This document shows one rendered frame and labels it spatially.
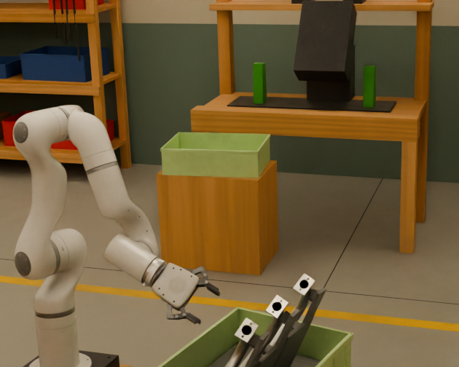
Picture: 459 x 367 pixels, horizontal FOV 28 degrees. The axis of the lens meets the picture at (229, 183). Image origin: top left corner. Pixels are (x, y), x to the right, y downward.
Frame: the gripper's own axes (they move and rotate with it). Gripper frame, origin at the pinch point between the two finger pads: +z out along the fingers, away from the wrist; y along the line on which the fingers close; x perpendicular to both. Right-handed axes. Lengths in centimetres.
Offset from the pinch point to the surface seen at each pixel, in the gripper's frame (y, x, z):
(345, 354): 18, 40, 36
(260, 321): 15, 54, 7
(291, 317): 12.0, 11.3, 19.2
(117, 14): 241, 411, -280
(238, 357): -5.4, 10.3, 13.3
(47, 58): 177, 412, -305
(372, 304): 102, 274, 27
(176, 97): 222, 460, -212
